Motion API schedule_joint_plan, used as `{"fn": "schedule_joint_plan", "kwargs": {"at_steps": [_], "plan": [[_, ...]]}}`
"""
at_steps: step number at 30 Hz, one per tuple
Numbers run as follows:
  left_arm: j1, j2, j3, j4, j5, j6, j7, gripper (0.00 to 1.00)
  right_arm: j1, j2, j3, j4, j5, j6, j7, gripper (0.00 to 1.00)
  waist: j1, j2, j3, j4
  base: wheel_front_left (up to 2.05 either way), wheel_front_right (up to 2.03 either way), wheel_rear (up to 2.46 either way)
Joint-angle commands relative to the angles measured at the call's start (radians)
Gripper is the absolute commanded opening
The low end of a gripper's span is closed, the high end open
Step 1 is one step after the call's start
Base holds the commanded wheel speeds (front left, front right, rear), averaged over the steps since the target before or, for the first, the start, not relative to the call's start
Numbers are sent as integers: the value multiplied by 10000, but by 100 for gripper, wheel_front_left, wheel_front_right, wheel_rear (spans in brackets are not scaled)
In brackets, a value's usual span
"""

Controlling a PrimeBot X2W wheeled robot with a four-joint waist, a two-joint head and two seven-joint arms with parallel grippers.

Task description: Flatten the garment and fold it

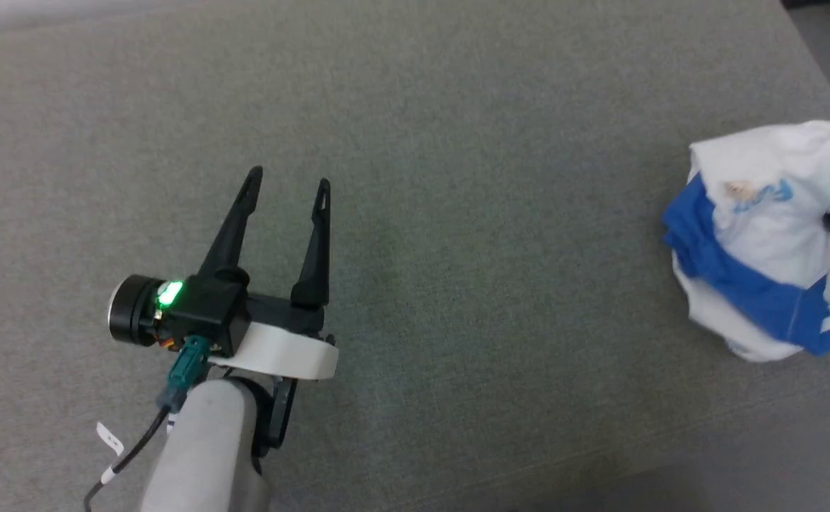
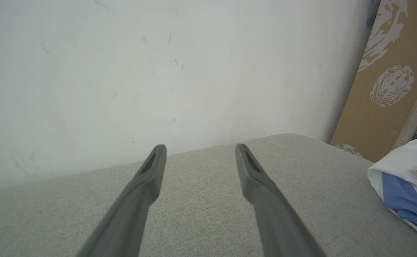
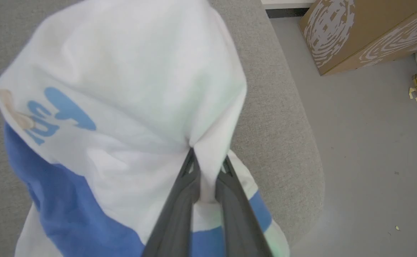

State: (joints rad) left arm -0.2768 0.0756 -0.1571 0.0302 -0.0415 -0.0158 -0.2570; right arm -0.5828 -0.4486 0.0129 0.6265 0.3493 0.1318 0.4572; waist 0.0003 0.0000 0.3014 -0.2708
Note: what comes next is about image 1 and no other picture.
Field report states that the white cable label tag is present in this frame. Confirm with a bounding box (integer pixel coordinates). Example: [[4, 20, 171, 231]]
[[95, 420, 126, 458]]

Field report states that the grey fabric sofa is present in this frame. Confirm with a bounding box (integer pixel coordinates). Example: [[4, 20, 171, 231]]
[[0, 0, 830, 512]]

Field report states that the white and blue garment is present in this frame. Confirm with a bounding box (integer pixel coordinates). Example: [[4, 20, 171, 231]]
[[661, 119, 830, 364]]

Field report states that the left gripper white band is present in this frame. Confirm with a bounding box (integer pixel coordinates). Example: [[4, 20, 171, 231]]
[[107, 166, 340, 382]]

